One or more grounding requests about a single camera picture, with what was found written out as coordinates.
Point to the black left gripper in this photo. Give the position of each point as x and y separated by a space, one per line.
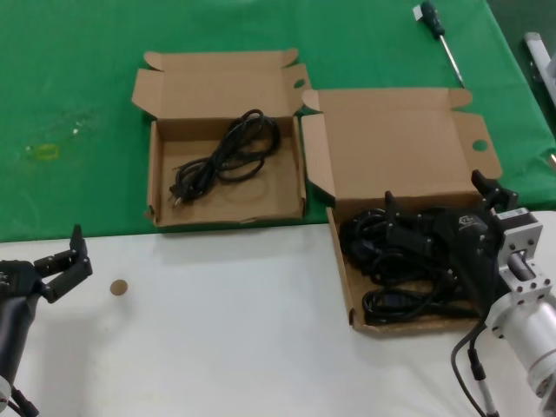
15 278

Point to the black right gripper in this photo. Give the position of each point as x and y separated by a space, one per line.
469 243

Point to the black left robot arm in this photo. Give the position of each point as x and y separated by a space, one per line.
13 330

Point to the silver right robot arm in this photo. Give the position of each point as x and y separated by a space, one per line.
530 321

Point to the cardboard box with open lid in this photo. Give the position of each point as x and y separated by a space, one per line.
195 208
391 139

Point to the round brown cardboard disc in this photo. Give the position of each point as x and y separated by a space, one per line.
118 287

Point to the small white object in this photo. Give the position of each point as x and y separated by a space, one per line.
553 159

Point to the green table cloth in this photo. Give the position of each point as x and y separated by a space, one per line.
65 65

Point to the grey metal bracket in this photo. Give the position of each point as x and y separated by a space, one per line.
536 48

